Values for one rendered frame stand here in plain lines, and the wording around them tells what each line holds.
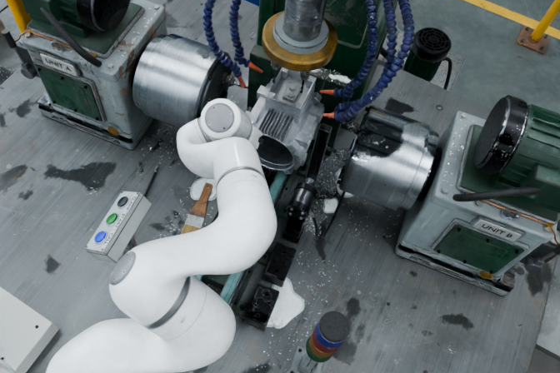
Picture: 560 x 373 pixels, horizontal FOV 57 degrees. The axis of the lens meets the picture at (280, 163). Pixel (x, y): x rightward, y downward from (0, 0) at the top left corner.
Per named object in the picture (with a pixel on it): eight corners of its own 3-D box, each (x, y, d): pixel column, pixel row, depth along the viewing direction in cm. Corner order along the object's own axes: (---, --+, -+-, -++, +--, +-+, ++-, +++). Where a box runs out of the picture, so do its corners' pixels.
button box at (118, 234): (133, 201, 133) (121, 189, 129) (152, 203, 129) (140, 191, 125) (97, 260, 124) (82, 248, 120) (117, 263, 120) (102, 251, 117)
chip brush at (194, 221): (202, 182, 160) (202, 181, 160) (217, 186, 160) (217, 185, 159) (177, 241, 150) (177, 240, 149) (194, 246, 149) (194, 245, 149)
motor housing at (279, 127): (262, 109, 162) (267, 68, 146) (319, 131, 160) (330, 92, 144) (236, 158, 152) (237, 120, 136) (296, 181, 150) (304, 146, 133)
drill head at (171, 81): (141, 58, 169) (128, -3, 148) (243, 96, 165) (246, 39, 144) (99, 113, 157) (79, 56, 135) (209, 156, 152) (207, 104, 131)
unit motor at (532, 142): (439, 170, 153) (504, 75, 117) (550, 211, 149) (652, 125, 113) (420, 245, 140) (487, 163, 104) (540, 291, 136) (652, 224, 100)
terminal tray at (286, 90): (279, 82, 149) (282, 65, 143) (313, 95, 147) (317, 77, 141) (262, 111, 143) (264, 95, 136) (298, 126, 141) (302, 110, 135)
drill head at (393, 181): (332, 128, 161) (347, 75, 140) (459, 175, 156) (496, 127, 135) (304, 193, 148) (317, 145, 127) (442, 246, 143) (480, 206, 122)
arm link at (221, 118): (220, 152, 118) (257, 135, 117) (206, 147, 104) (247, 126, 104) (205, 120, 118) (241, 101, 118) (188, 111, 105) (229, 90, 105)
